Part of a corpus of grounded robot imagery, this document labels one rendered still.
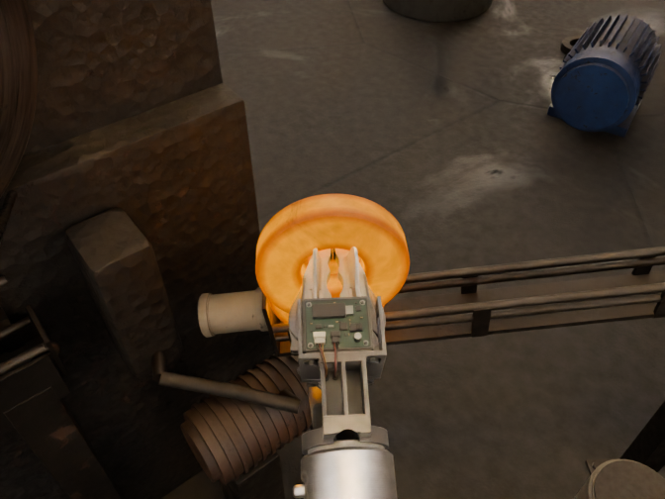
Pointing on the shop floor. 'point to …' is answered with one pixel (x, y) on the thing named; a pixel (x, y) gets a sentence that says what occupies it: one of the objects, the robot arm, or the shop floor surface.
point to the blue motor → (606, 75)
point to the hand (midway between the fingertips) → (332, 249)
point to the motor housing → (248, 432)
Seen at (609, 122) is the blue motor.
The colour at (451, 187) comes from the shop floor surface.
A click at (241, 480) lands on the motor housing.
